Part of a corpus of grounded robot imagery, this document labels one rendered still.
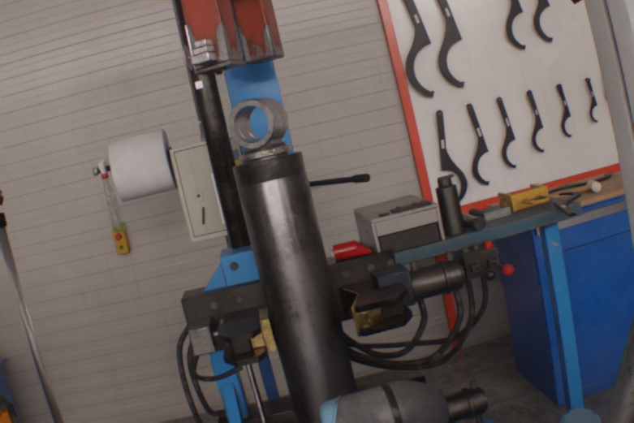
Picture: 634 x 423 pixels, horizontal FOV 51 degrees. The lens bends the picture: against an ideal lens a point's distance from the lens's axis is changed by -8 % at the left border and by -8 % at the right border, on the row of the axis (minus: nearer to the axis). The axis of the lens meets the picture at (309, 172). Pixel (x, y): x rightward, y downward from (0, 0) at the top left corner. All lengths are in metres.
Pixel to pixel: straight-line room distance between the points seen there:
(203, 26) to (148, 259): 2.46
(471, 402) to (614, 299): 1.22
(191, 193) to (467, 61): 2.03
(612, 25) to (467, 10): 3.64
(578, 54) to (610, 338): 1.91
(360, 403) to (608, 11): 0.86
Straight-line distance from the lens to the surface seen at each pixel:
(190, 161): 3.00
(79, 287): 4.38
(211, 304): 2.41
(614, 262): 3.47
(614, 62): 0.79
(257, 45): 2.34
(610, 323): 3.53
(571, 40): 4.65
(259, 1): 2.35
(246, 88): 2.58
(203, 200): 3.01
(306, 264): 2.13
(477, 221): 2.51
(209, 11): 2.00
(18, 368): 4.63
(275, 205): 2.10
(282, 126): 2.18
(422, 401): 1.38
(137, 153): 3.01
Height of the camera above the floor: 1.53
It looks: 3 degrees down
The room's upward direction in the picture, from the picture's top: 13 degrees counter-clockwise
